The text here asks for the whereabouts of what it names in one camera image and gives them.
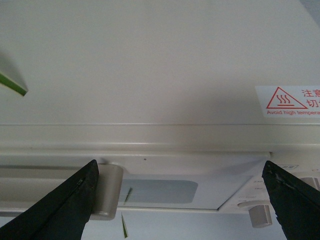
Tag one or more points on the red hot warning sticker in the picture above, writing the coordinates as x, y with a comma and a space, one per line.
289, 101

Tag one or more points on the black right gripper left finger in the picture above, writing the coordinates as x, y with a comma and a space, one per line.
62, 214

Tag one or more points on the beige oven door handle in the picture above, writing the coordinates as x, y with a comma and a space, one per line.
22, 186

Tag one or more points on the upper temperature knob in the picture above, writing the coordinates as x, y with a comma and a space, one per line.
312, 181

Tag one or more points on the green striped leafy plant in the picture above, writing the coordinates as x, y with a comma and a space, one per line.
10, 75

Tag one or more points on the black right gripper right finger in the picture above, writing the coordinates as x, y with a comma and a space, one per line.
296, 204

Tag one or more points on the fallen green leaf piece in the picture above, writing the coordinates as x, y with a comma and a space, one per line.
124, 227

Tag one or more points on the cream Toshiba toaster oven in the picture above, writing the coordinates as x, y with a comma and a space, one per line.
159, 76

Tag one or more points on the lower timer knob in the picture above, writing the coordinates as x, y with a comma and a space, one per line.
259, 212

